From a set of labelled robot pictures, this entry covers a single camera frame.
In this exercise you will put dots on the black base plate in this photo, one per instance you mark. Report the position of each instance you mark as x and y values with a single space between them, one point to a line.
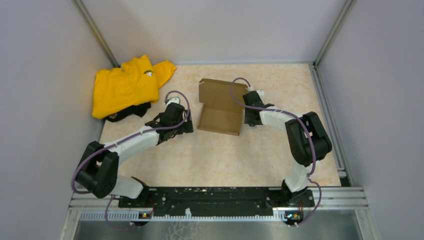
211 201

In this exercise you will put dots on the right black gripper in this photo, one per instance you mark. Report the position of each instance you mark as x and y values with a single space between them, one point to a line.
248 120

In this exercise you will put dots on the yellow shirt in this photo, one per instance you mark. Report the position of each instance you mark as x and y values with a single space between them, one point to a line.
135 82

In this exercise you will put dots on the brown cardboard box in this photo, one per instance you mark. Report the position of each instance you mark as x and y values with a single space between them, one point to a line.
220 112

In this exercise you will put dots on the black garment under shirt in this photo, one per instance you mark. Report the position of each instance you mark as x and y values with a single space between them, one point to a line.
137 110

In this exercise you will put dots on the aluminium frame rail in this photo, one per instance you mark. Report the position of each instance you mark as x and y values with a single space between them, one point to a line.
90 208

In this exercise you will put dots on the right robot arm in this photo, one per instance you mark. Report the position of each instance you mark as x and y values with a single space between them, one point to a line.
308 141

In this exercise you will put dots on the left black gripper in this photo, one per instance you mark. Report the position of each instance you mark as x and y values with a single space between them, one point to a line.
186 128

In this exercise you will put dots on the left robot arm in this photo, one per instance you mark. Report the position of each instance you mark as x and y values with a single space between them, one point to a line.
97 172

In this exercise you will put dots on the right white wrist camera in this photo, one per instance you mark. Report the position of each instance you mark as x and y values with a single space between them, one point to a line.
261 93

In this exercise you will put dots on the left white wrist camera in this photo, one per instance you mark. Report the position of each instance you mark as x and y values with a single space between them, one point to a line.
175 100

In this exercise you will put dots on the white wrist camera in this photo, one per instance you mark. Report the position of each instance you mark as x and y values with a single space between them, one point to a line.
261 93
175 100

